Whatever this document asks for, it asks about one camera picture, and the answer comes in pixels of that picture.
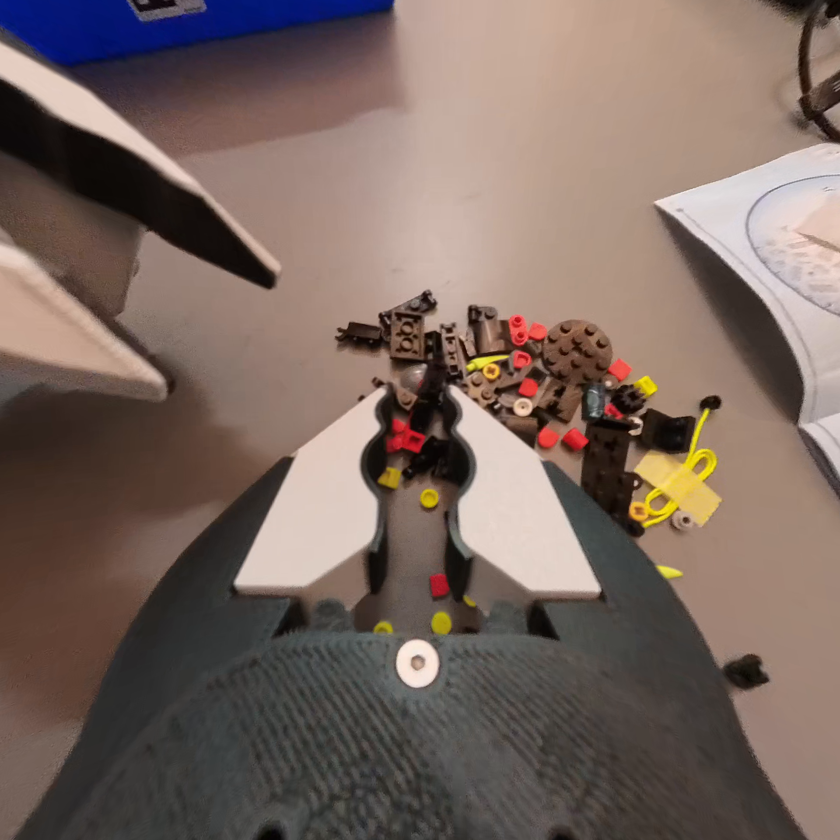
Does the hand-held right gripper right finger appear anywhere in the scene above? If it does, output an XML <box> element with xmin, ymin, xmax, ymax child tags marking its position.
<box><xmin>446</xmin><ymin>386</ymin><xmax>603</xmax><ymax>602</ymax></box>

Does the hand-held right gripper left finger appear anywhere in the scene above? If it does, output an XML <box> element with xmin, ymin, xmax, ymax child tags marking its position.
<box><xmin>234</xmin><ymin>387</ymin><xmax>393</xmax><ymax>599</ymax></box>

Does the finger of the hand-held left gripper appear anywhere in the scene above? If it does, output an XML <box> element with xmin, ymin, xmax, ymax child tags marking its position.
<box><xmin>0</xmin><ymin>29</ymin><xmax>282</xmax><ymax>317</ymax></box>
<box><xmin>0</xmin><ymin>226</ymin><xmax>173</xmax><ymax>403</ymax></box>

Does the pile of lego pieces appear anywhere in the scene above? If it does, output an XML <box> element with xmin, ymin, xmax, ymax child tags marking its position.
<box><xmin>335</xmin><ymin>289</ymin><xmax>724</xmax><ymax>636</ymax></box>

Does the small black lego piece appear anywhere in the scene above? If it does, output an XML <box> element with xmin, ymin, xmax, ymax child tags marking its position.
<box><xmin>722</xmin><ymin>654</ymin><xmax>770</xmax><ymax>690</ymax></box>

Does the lego instruction booklet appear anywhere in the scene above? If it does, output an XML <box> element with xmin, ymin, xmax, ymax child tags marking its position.
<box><xmin>654</xmin><ymin>143</ymin><xmax>840</xmax><ymax>494</ymax></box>

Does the blue storage bin with tag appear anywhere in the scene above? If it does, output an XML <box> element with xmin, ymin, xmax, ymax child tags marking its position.
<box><xmin>0</xmin><ymin>0</ymin><xmax>396</xmax><ymax>67</ymax></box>

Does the black cable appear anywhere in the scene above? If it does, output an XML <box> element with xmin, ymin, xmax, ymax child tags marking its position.
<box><xmin>795</xmin><ymin>0</ymin><xmax>840</xmax><ymax>143</ymax></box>

